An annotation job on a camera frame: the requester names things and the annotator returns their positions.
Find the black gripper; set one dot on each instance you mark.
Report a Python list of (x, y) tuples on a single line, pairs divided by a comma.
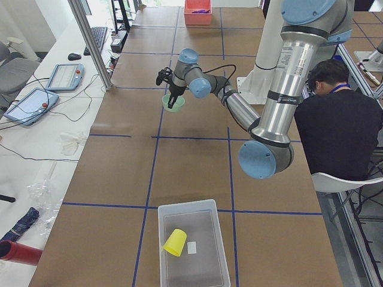
[(174, 89)]

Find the green plastic bowl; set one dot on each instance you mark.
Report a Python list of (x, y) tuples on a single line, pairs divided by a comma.
[(177, 106)]

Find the purple cloth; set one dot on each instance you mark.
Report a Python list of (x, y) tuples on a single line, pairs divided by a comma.
[(202, 11)]

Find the yellow plastic cup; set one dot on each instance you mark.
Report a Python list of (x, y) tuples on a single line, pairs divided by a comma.
[(175, 243)]

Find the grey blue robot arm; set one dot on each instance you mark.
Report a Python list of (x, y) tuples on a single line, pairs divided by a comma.
[(292, 34)]

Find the black small box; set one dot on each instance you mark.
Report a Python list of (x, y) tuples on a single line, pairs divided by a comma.
[(118, 41)]

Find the white label in box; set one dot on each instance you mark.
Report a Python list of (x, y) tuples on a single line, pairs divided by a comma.
[(191, 248)]

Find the clear plastic storage box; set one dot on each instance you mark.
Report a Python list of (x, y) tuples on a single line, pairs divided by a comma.
[(208, 267)]

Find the pink plastic bin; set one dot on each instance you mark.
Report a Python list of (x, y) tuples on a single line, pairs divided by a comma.
[(197, 19)]

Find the black keyboard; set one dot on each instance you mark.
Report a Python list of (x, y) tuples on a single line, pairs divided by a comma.
[(99, 34)]

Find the far blue teach pendant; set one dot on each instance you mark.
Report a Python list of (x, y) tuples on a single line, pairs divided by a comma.
[(65, 77)]

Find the blue teach pendant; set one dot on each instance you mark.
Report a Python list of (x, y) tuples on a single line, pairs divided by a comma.
[(32, 107), (65, 77)]

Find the black computer mouse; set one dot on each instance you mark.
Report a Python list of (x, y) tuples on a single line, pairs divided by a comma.
[(74, 56)]

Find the white crumpled cloth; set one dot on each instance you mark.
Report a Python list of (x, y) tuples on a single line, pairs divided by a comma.
[(71, 141)]

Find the near blue teach pendant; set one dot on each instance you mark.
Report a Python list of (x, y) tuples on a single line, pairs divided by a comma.
[(32, 107)]

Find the grey office chair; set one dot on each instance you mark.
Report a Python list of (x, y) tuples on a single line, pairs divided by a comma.
[(15, 73)]

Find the clear crumpled plastic bag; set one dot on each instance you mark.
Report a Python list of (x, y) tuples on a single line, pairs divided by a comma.
[(47, 203)]

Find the person in black shirt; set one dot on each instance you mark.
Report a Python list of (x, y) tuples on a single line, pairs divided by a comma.
[(338, 126)]

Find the white chair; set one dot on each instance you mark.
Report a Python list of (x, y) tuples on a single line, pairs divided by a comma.
[(329, 184)]

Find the dark blue folded umbrella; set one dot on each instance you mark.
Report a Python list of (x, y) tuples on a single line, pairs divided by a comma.
[(22, 225)]

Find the red cylinder tube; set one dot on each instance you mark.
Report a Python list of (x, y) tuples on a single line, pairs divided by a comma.
[(19, 253)]

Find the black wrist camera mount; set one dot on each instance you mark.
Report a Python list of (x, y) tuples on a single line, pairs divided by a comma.
[(164, 76)]

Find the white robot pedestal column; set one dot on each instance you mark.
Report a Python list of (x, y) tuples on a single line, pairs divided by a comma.
[(255, 86)]

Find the aluminium frame post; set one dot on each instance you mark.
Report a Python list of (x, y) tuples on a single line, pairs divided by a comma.
[(82, 22)]

